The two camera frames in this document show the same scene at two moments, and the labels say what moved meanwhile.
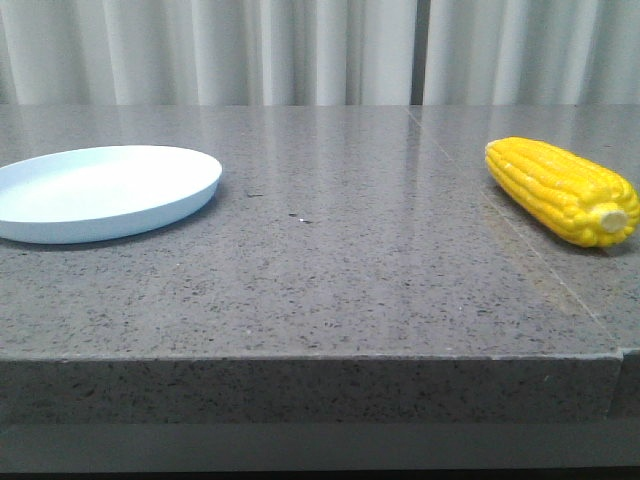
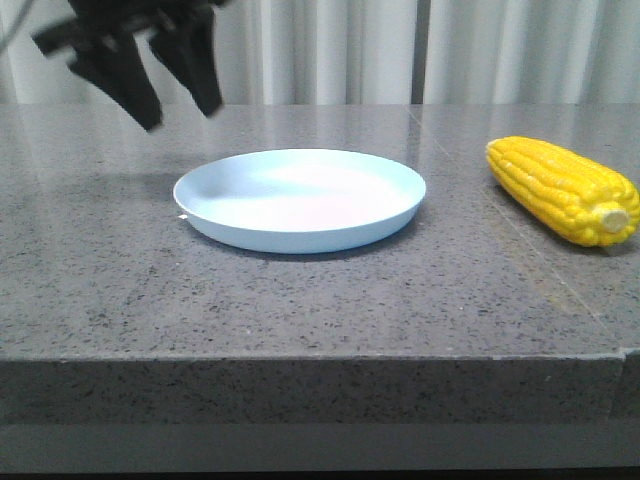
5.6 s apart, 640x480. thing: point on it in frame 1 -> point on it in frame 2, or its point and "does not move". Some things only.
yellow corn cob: x=578 y=202 does not move
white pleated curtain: x=319 y=52 does not move
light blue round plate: x=71 y=195 -> x=297 y=200
